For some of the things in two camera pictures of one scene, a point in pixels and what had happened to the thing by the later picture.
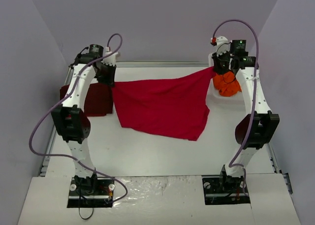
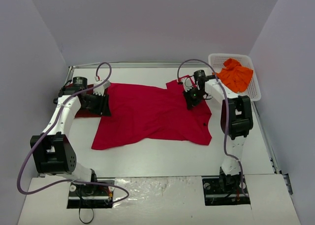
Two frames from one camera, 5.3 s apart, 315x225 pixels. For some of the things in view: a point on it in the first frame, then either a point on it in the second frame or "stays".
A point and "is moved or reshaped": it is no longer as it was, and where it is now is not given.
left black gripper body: (106, 77) -> (103, 105)
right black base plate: (219, 190) stays
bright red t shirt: (176, 107) is moved or reshaped
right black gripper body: (220, 67) -> (191, 103)
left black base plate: (91, 192) stays
